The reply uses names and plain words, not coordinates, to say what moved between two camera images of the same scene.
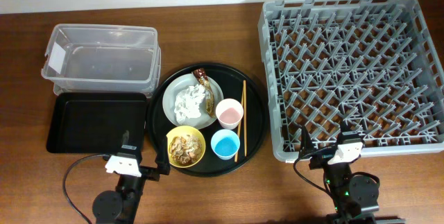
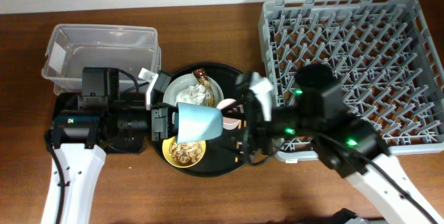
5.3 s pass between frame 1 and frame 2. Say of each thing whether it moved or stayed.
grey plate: stayed
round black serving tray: stayed
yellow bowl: stayed
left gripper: moved
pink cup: stayed
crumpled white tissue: stayed
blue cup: moved
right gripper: moved
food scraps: stayed
